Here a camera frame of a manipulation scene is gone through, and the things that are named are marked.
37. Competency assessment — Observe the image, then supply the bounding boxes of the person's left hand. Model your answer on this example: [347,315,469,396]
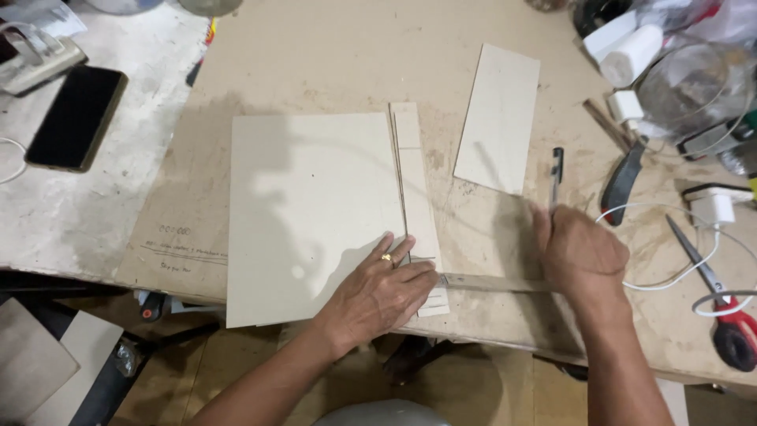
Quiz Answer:
[315,232,442,356]

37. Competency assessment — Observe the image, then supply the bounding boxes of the person's right hand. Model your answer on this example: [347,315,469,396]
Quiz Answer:
[530,201,631,308]

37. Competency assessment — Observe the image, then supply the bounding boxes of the black pen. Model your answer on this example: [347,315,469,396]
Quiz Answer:
[549,147,565,215]

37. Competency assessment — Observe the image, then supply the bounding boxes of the metal ruler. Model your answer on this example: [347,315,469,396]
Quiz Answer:
[436,272,554,293]

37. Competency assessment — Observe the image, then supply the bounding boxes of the narrow grey cardboard strip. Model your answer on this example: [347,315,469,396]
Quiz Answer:
[389,102,450,317]

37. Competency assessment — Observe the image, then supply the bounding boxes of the large grey cardboard sheet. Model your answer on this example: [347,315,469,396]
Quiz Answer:
[226,112,409,329]

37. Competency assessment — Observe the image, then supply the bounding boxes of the grey cardboard rectangle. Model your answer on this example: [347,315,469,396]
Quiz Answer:
[453,43,541,196]

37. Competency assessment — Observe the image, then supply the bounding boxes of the wooden stick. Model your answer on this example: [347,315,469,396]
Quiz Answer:
[582,98,634,153]

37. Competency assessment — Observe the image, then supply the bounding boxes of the small white plug adapter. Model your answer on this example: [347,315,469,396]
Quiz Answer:
[607,90,645,124]

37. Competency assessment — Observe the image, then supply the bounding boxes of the white charger adapter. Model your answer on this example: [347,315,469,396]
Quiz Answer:
[681,183,755,227]

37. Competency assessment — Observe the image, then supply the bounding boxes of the white paper roll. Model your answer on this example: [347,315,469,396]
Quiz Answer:
[599,24,664,90]

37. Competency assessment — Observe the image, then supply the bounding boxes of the brown corrugated cardboard mat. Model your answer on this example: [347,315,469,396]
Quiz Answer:
[115,0,757,385]

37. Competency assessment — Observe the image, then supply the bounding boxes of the person's grey clothing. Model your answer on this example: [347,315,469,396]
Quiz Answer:
[312,399,453,426]

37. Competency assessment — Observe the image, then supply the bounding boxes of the black smartphone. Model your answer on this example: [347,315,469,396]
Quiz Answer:
[24,64,129,174]

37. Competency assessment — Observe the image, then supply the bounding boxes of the grey cardboard offcuts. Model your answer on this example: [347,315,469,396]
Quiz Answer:
[0,297,125,426]

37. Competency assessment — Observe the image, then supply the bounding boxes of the black handled knife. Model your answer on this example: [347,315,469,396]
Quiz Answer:
[600,137,649,227]

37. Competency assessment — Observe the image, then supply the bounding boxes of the white cable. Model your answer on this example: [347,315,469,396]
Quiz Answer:
[595,202,757,318]

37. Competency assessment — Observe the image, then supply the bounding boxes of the red handled scissors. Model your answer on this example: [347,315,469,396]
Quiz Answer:
[665,213,757,373]

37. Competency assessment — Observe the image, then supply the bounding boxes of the thin white cord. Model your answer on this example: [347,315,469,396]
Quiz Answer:
[0,137,28,185]

